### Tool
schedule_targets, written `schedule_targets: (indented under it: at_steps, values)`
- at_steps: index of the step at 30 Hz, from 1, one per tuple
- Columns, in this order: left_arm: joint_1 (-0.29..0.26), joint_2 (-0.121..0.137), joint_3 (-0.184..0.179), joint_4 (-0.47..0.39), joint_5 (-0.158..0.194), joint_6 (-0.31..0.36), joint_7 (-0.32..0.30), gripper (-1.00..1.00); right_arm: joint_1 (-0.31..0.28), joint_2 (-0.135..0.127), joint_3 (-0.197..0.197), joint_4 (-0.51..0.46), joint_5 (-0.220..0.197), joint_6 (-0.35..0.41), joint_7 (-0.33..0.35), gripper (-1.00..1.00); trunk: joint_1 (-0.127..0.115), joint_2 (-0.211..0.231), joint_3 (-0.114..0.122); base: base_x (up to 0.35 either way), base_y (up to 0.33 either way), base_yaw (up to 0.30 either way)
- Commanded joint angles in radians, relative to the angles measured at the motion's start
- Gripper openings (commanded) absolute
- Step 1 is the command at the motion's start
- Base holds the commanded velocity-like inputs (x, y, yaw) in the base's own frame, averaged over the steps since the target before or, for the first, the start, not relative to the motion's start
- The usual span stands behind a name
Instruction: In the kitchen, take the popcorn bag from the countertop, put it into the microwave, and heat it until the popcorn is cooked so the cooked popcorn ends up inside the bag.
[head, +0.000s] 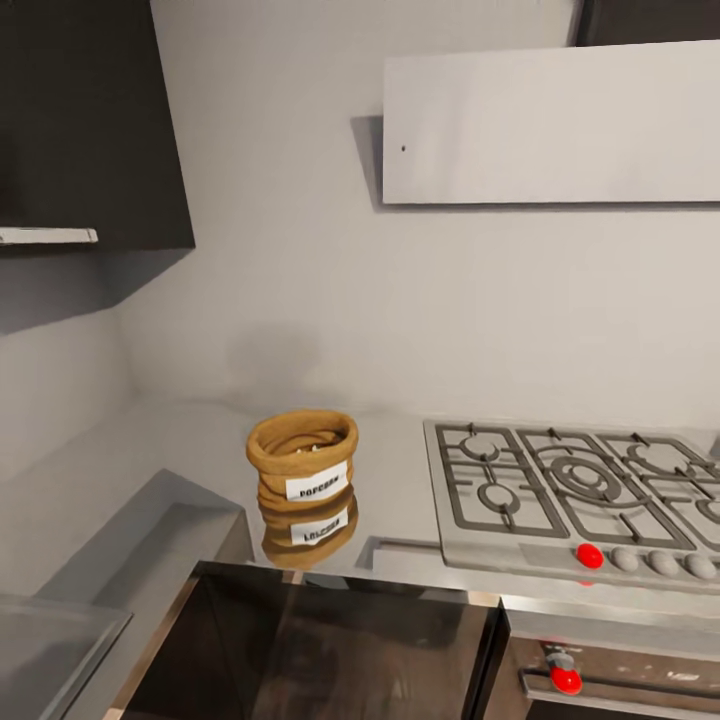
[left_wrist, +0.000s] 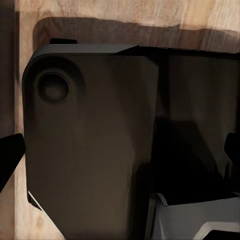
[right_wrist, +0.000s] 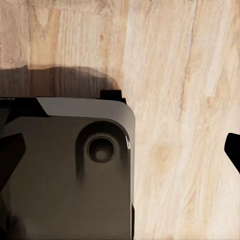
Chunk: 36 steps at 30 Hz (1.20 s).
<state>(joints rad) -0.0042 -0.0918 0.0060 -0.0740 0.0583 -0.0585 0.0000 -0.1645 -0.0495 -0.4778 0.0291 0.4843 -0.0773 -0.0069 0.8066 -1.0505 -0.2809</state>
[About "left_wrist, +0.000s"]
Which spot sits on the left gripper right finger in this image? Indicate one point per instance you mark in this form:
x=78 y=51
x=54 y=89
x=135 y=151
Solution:
x=232 y=149

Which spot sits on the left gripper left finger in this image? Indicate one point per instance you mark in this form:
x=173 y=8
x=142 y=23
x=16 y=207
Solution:
x=12 y=149

